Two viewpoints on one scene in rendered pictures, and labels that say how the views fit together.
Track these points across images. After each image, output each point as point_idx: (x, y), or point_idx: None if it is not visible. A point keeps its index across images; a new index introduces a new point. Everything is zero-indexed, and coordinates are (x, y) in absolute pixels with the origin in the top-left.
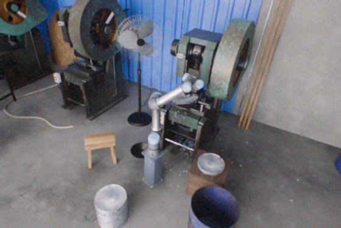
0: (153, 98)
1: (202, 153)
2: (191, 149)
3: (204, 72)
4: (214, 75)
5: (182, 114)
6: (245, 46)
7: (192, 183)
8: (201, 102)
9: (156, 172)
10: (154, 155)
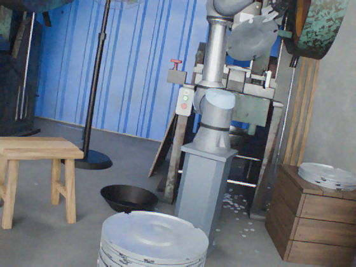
0: None
1: (295, 168)
2: (248, 184)
3: None
4: None
5: (231, 92)
6: None
7: (306, 220)
8: (259, 77)
9: (217, 208)
10: (222, 146)
